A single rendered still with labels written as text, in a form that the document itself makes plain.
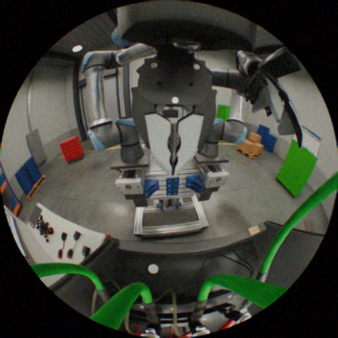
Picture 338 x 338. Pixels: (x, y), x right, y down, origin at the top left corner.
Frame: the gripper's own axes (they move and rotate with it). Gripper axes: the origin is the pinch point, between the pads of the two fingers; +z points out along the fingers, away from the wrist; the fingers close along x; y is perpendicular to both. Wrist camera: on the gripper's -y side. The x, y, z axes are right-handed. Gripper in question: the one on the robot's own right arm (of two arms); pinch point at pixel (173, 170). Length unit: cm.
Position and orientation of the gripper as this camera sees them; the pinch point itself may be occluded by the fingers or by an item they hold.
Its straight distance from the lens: 14.0
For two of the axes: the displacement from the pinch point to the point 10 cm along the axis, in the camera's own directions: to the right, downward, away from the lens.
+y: -0.1, -5.8, 8.2
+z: 0.0, 8.2, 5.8
